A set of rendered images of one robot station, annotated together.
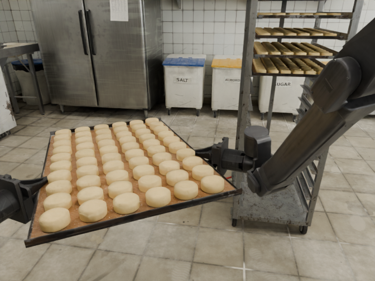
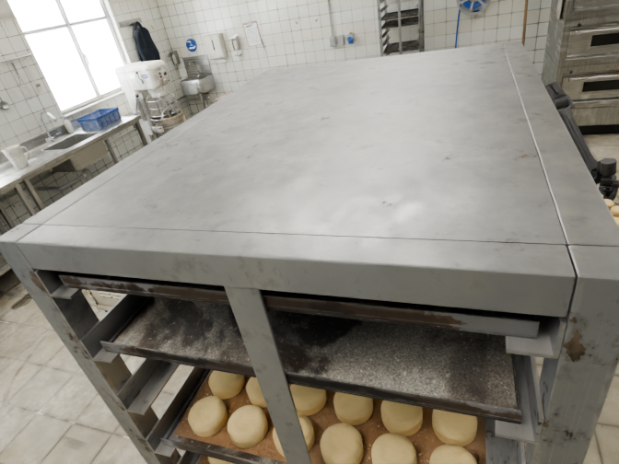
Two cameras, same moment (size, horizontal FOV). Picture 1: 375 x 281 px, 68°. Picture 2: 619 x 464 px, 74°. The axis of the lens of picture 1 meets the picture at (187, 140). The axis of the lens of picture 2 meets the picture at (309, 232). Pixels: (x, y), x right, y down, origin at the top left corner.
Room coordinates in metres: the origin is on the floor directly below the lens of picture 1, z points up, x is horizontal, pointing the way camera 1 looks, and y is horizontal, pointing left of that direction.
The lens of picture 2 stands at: (2.24, -0.51, 1.97)
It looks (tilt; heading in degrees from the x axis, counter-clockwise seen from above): 32 degrees down; 195
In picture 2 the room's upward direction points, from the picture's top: 11 degrees counter-clockwise
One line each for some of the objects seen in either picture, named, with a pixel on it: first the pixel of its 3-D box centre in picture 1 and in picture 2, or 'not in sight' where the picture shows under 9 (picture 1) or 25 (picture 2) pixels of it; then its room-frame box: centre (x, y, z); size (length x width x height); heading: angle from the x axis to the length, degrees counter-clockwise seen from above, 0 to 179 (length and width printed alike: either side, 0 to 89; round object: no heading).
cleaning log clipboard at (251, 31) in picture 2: not in sight; (253, 35); (-4.16, -2.50, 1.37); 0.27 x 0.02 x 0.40; 81
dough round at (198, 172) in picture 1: (202, 172); not in sight; (0.56, -0.04, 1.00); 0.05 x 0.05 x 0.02
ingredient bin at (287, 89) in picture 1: (279, 88); not in sight; (3.76, -1.25, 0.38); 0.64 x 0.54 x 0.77; 170
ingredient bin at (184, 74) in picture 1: (185, 84); not in sight; (3.97, 0.03, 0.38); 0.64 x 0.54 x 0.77; 173
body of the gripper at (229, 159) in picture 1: (231, 159); not in sight; (0.65, -0.12, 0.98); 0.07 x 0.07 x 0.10; 66
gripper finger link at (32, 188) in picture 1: (33, 192); (605, 197); (0.52, 0.35, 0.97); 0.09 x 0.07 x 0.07; 156
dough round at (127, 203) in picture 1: (126, 203); not in sight; (0.44, 0.12, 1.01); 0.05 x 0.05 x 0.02
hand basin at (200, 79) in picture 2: not in sight; (199, 75); (-4.14, -3.52, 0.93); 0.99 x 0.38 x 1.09; 81
